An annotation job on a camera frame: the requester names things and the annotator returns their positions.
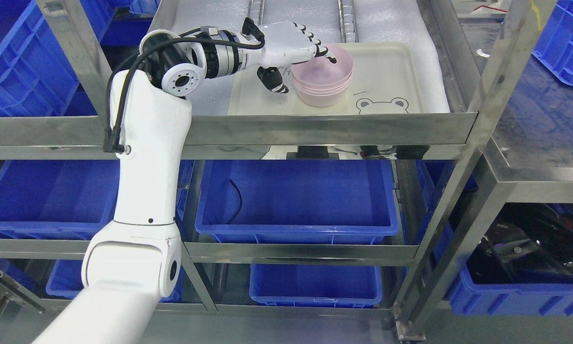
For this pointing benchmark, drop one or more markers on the blue bin bottom centre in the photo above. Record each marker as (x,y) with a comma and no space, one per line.
(290,285)

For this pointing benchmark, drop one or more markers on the stacked pink bowls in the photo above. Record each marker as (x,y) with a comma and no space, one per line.
(316,97)

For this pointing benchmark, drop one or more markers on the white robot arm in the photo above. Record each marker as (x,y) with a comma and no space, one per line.
(135,260)

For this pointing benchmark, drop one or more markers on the pink plastic bowl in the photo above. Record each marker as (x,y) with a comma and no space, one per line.
(321,71)

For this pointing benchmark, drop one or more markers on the blue bin under shelf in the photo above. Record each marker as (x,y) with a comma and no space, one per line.
(298,202)

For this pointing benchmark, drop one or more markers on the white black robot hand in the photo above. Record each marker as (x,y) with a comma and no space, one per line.
(278,44)

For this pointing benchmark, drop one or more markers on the steel shelf rack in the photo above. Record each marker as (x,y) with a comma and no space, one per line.
(461,136)

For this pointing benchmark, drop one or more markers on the cream bear tray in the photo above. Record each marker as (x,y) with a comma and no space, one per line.
(383,82)

